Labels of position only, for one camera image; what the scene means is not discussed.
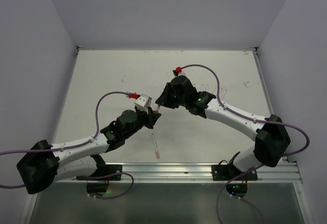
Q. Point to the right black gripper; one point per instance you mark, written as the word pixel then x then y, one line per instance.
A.
pixel 164 99

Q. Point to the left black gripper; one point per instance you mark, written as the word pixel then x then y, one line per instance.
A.
pixel 151 118

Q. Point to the peach cap pen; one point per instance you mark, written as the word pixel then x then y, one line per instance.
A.
pixel 155 146

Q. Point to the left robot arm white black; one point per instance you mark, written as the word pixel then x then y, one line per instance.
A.
pixel 46 163

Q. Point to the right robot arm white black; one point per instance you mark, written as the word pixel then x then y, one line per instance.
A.
pixel 270 137

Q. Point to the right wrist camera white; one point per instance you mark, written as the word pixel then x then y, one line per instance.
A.
pixel 178 72

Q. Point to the aluminium mounting rail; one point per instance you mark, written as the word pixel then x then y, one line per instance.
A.
pixel 180 172

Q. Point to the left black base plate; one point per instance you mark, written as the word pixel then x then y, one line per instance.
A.
pixel 113 171

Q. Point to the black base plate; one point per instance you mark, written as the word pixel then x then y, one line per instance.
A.
pixel 113 171
pixel 238 167

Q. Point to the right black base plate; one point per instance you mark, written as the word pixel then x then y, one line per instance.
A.
pixel 238 167

